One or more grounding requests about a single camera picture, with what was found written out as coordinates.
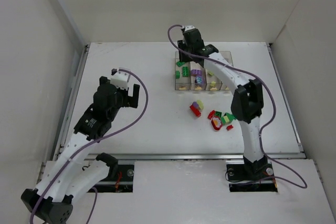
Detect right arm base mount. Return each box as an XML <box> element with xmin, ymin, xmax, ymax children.
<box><xmin>225</xmin><ymin>161</ymin><xmax>278</xmax><ymax>193</ymax></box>

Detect purple flower lego piece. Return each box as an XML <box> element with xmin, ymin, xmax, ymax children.
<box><xmin>195</xmin><ymin>76</ymin><xmax>204</xmax><ymax>86</ymax></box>

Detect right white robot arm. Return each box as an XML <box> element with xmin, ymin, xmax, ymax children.
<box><xmin>177</xmin><ymin>26</ymin><xmax>267</xmax><ymax>174</ymax></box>

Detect clear container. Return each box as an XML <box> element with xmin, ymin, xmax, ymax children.
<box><xmin>220</xmin><ymin>51</ymin><xmax>234</xmax><ymax>92</ymax></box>
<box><xmin>190</xmin><ymin>62</ymin><xmax>206</xmax><ymax>91</ymax></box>
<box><xmin>204</xmin><ymin>68</ymin><xmax>222</xmax><ymax>91</ymax></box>
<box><xmin>174</xmin><ymin>51</ymin><xmax>191</xmax><ymax>91</ymax></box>

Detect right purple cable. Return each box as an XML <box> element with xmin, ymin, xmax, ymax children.
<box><xmin>167</xmin><ymin>24</ymin><xmax>308</xmax><ymax>189</ymax></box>

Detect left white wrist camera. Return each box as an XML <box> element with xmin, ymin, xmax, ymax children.
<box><xmin>110</xmin><ymin>68</ymin><xmax>130</xmax><ymax>90</ymax></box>

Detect green lego plate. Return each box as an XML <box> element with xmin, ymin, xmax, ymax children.
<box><xmin>182</xmin><ymin>66</ymin><xmax>190</xmax><ymax>77</ymax></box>

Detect pale green lego brick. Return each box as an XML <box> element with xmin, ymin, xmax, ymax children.
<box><xmin>196</xmin><ymin>100</ymin><xmax>204</xmax><ymax>110</ymax></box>

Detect purple cable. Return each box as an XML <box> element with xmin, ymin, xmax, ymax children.
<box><xmin>28</xmin><ymin>68</ymin><xmax>149</xmax><ymax>224</ymax></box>
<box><xmin>167</xmin><ymin>24</ymin><xmax>308</xmax><ymax>189</ymax></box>

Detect purple rounded lego brick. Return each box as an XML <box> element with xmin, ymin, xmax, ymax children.
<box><xmin>190</xmin><ymin>69</ymin><xmax>203</xmax><ymax>77</ymax></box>

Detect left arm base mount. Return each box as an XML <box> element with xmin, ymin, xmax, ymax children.
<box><xmin>94</xmin><ymin>153</ymin><xmax>134</xmax><ymax>193</ymax></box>

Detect green lego brick cluster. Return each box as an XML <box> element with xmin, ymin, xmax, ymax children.
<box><xmin>215</xmin><ymin>111</ymin><xmax>236</xmax><ymax>125</ymax></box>

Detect red flower lego piece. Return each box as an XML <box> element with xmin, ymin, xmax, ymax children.
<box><xmin>211</xmin><ymin>116</ymin><xmax>223</xmax><ymax>131</ymax></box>

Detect long green lego brick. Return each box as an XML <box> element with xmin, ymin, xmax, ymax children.
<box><xmin>176</xmin><ymin>61</ymin><xmax>185</xmax><ymax>67</ymax></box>

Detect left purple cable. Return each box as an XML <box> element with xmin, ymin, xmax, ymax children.
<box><xmin>28</xmin><ymin>68</ymin><xmax>149</xmax><ymax>224</ymax></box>

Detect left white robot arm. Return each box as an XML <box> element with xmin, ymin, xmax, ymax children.
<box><xmin>21</xmin><ymin>71</ymin><xmax>140</xmax><ymax>223</ymax></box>

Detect red lego brick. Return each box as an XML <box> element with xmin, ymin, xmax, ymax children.
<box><xmin>190</xmin><ymin>105</ymin><xmax>202</xmax><ymax>118</ymax></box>

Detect small purple lego brick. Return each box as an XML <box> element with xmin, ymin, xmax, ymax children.
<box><xmin>192</xmin><ymin>101</ymin><xmax>198</xmax><ymax>108</ymax></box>

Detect aluminium rail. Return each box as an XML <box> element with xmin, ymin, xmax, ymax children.
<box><xmin>56</xmin><ymin>152</ymin><xmax>307</xmax><ymax>161</ymax></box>

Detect red round lego piece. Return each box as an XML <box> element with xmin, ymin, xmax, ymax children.
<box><xmin>207</xmin><ymin>110</ymin><xmax>216</xmax><ymax>120</ymax></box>

